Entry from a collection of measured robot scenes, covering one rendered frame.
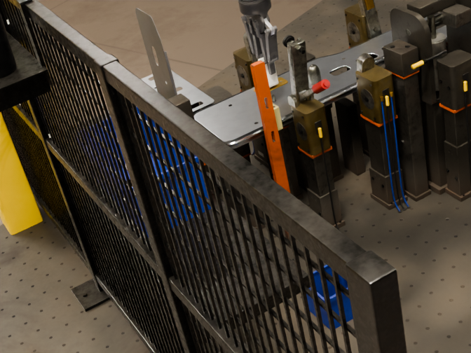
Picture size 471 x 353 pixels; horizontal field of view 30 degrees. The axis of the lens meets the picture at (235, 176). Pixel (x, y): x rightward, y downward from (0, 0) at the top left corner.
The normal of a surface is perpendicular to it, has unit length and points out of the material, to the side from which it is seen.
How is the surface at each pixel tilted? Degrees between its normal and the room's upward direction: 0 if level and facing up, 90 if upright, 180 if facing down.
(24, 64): 0
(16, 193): 90
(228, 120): 0
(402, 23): 90
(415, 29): 90
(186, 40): 0
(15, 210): 90
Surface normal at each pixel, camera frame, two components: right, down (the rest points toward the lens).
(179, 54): -0.19, -0.82
